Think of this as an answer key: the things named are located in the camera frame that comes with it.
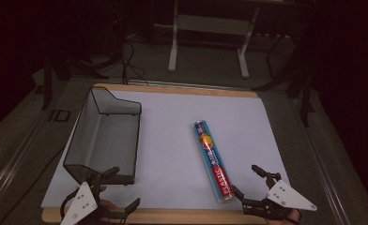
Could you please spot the white metal table frame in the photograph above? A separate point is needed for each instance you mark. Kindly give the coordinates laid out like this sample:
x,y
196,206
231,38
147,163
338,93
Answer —
x,y
172,47

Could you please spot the black stand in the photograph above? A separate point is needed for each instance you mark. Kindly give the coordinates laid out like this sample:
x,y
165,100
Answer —
x,y
47,87
306,100

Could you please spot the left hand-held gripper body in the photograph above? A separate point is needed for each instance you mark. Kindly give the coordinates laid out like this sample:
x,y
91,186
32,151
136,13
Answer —
x,y
82,201

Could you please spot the metal floor rail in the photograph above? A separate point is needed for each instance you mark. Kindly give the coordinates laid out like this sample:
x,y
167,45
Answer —
x,y
7,175
326,175

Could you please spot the black floor socket frame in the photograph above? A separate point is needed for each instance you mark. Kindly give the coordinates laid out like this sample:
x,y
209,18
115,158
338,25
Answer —
x,y
52,115

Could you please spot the person's right hand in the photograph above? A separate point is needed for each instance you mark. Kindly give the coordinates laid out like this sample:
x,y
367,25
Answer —
x,y
286,219

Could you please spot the white table mat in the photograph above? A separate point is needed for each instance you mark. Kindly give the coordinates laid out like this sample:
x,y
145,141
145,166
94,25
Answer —
x,y
172,140

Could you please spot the person's left hand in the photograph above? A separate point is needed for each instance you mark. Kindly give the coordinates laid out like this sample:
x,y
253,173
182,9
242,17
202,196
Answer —
x,y
110,205

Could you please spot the blue and red plastic wrap roll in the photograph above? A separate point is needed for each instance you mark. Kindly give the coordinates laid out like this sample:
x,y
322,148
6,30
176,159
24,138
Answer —
x,y
211,156

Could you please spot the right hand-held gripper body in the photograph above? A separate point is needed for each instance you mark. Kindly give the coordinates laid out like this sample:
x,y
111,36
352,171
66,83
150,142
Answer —
x,y
289,196

